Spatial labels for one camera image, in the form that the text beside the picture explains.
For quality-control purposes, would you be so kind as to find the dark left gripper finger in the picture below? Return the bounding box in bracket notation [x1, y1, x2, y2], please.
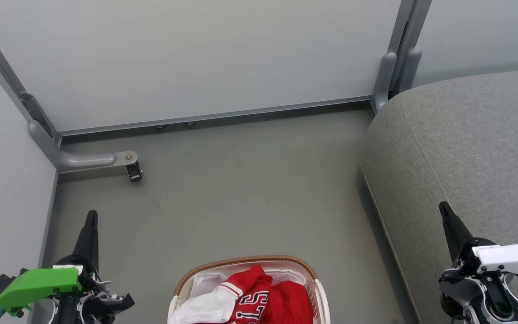
[72, 210, 100, 271]

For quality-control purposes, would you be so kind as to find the long grey metal partition foot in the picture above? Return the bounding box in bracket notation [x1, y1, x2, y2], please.
[28, 119, 139, 174]

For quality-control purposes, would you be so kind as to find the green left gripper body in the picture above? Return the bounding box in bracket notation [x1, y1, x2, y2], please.
[0, 256, 136, 316]

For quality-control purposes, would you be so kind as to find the black caster wheel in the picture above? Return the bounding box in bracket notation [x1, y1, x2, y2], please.
[126, 162, 143, 183]

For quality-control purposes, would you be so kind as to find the grey fabric sofa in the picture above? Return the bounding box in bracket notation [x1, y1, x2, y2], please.
[360, 67, 518, 324]

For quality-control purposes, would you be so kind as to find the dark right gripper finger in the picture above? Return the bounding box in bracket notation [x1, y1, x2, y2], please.
[439, 201, 474, 262]

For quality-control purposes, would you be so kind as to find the upright grey metal partition foot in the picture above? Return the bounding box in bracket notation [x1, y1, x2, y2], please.
[373, 48, 423, 113]

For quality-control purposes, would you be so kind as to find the white basket liner cloth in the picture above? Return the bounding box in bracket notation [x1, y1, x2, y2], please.
[191, 269, 308, 298]

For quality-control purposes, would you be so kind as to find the white laundry basket brown rim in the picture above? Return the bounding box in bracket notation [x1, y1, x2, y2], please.
[168, 256, 331, 324]

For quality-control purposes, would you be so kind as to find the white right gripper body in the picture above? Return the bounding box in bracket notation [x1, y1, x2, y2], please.
[439, 238, 518, 289]

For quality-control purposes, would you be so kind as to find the red and white jersey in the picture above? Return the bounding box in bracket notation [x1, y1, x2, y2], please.
[168, 265, 314, 324]

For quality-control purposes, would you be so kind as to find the grey metal partition rail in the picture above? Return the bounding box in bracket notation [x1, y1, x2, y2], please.
[56, 95, 373, 137]

